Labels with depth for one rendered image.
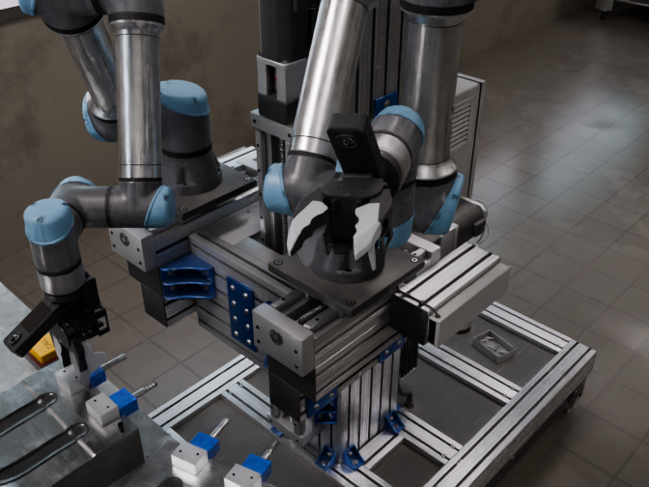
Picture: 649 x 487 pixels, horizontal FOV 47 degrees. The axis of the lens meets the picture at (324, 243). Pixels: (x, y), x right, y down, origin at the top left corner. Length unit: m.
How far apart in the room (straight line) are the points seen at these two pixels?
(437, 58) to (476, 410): 1.39
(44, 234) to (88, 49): 0.40
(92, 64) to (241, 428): 1.20
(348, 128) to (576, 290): 2.56
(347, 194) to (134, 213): 0.57
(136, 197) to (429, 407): 1.32
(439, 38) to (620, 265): 2.45
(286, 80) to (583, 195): 2.73
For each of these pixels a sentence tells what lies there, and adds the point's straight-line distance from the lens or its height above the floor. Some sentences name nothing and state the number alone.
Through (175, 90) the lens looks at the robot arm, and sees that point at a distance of 1.70.
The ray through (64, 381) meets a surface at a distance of 1.48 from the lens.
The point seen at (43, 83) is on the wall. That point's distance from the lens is 3.44.
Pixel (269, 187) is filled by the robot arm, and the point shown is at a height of 1.35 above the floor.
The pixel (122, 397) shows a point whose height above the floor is 0.90.
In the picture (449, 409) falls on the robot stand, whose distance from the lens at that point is 2.37.
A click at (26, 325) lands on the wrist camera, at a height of 1.06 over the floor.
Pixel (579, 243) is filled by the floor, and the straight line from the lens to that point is 3.64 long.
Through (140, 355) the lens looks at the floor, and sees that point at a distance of 2.92.
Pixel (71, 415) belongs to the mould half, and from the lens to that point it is 1.45.
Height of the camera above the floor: 1.88
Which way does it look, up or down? 33 degrees down
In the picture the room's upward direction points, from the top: straight up
